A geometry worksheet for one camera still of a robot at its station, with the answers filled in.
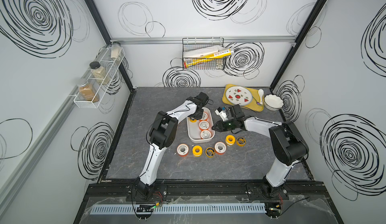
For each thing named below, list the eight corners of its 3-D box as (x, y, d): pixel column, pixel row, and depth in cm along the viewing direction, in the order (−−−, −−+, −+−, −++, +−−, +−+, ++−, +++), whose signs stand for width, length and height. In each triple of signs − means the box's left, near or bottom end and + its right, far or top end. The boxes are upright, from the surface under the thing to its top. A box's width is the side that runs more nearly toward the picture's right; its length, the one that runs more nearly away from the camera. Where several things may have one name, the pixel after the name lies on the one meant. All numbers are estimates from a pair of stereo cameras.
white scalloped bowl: (265, 111, 109) (267, 108, 106) (260, 97, 117) (261, 94, 114) (283, 111, 109) (286, 108, 106) (277, 97, 117) (279, 94, 114)
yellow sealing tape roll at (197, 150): (192, 156, 87) (192, 155, 86) (192, 146, 91) (192, 145, 90) (202, 156, 87) (202, 155, 86) (202, 146, 91) (202, 145, 90)
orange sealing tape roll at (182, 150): (176, 156, 87) (176, 155, 85) (177, 145, 92) (177, 143, 90) (188, 156, 87) (188, 155, 85) (188, 145, 92) (188, 143, 90)
